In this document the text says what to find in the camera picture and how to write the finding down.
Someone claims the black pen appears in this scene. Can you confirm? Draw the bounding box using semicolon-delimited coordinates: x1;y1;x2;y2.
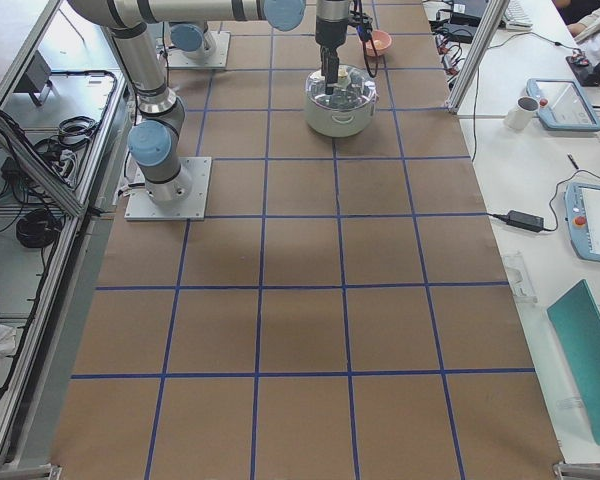
567;154;579;171

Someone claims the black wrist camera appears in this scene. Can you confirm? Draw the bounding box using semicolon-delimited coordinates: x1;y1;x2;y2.
356;13;373;43

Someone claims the white steel cooking pot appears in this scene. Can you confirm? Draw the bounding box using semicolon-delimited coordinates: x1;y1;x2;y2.
304;91;377;138

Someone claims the pink bowl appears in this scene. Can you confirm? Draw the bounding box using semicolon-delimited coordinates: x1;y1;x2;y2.
364;30;393;57

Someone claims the white mug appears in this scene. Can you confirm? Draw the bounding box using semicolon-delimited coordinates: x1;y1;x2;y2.
503;96;539;132

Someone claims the near blue teach pendant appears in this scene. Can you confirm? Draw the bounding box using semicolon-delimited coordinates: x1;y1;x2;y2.
564;182;600;262

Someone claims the clear acrylic holder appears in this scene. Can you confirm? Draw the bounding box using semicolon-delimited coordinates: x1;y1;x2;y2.
502;252;538;304

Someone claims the aluminium frame post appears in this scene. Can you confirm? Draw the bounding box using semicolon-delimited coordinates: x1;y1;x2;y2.
446;0;508;114

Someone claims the coiled black cable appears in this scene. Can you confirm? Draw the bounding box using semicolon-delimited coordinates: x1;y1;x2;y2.
15;207;61;249

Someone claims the black power adapter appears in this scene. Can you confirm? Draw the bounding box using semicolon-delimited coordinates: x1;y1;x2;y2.
505;210;544;233

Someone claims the glass pot lid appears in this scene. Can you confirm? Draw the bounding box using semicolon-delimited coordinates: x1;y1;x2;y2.
305;65;377;111

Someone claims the blue teach pendant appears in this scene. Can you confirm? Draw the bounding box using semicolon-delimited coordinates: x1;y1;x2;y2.
526;78;600;132
564;182;600;262

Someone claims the far blue teach pendant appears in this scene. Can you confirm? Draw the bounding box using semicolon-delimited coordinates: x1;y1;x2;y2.
526;78;600;132

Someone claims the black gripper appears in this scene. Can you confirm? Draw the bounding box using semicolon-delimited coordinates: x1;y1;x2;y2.
315;0;349;93

